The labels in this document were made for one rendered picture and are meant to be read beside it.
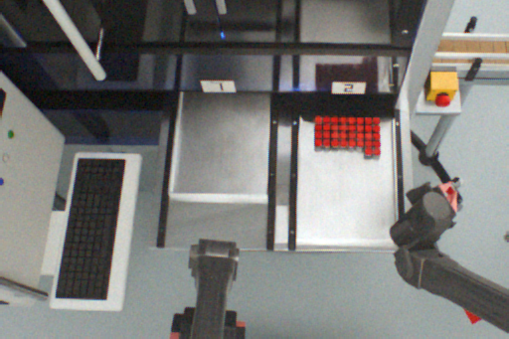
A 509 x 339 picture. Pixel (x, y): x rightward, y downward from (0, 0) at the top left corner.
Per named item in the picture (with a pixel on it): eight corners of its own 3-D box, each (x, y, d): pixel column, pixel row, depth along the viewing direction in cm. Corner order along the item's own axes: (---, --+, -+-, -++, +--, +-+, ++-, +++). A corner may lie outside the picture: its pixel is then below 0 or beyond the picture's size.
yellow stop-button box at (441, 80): (424, 78, 162) (429, 65, 155) (450, 79, 162) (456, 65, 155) (425, 102, 159) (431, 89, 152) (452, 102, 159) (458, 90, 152)
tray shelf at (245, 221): (167, 87, 172) (165, 84, 170) (407, 89, 171) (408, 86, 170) (148, 250, 154) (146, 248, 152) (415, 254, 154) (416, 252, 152)
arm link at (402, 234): (381, 235, 113) (402, 257, 112) (400, 218, 108) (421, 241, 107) (400, 217, 117) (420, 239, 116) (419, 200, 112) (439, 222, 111)
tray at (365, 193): (299, 121, 166) (299, 116, 162) (393, 123, 165) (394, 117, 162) (296, 241, 153) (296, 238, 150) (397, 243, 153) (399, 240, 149)
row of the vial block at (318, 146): (314, 145, 163) (314, 138, 158) (379, 146, 163) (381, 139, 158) (313, 152, 162) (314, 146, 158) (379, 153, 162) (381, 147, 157)
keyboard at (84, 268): (79, 158, 169) (76, 155, 167) (126, 160, 169) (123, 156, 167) (56, 298, 155) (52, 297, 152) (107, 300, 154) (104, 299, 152)
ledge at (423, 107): (413, 72, 174) (414, 69, 172) (455, 73, 174) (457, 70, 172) (415, 114, 168) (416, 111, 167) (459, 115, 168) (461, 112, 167)
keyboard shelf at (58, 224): (51, 153, 173) (48, 150, 170) (143, 155, 173) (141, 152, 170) (23, 307, 156) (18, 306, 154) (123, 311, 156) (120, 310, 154)
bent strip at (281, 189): (276, 191, 158) (275, 184, 153) (288, 191, 158) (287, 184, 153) (275, 243, 153) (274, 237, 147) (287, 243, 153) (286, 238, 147)
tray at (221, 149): (182, 84, 170) (180, 79, 167) (271, 84, 170) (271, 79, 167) (170, 197, 157) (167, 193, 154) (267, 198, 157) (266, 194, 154)
